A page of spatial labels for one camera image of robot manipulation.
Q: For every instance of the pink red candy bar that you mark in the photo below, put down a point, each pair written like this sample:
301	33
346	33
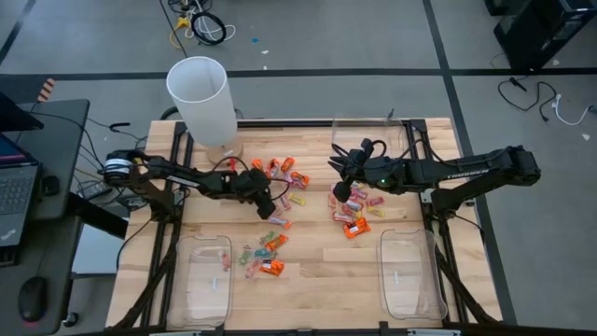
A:
375	201

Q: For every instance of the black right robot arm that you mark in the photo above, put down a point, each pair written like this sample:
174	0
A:
466	170

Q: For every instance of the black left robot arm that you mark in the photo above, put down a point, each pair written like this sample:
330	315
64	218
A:
186	177

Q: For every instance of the clear plastic bin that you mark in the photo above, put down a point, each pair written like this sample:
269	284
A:
345	135
200	289
410	280

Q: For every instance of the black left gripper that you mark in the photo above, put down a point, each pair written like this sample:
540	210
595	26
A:
254	186

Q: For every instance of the grey laptop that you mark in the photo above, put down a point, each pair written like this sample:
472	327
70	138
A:
16	196

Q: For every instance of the white shade wooden base lamp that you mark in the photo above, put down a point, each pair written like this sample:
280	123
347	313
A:
205	102

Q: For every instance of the black computer mouse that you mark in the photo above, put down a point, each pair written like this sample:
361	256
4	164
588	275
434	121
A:
31	298

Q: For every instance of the yellow candy wrapper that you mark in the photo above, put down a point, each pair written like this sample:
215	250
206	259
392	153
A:
358	186

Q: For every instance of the candy packets centre pile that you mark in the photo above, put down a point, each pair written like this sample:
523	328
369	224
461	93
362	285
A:
280	222

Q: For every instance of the teal clear-wrapped candy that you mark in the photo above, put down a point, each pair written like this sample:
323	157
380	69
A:
263	253

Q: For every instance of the grey panel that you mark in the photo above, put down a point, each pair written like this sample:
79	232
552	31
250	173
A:
98	256

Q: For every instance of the black clip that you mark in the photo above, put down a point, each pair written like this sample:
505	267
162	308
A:
390	114

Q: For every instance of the pink candy wrapper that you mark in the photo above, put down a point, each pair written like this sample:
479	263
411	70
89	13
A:
288	177
360	193

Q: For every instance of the black computer tower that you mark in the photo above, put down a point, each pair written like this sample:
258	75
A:
545	32

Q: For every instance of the orange silver candy bar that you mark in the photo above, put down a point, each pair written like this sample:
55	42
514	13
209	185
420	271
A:
342	217

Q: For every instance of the orange black striped block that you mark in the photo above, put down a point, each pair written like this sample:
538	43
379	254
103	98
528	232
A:
45	89

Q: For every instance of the orange red candy bar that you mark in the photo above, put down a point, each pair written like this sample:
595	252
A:
332	200

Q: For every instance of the silver pink candy bar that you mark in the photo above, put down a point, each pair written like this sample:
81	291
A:
353	205

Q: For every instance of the orange silver candy packet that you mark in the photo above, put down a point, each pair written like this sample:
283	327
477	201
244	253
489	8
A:
273	167

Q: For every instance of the black caster wheel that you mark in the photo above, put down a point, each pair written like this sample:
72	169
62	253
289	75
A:
70	319

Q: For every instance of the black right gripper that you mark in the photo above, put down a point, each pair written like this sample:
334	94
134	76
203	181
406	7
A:
361	170

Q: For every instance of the small black desk device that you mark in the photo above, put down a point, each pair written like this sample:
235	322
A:
50	186

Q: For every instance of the red candy packets right pile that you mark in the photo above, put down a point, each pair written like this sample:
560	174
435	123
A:
289	123

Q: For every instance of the black desk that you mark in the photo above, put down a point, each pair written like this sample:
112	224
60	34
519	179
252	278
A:
60	140

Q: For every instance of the black monitor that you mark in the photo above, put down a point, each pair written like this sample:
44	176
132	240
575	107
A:
14	116

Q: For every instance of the green clear-wrapped candy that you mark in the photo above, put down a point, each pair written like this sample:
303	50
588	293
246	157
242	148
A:
244	257
267	237

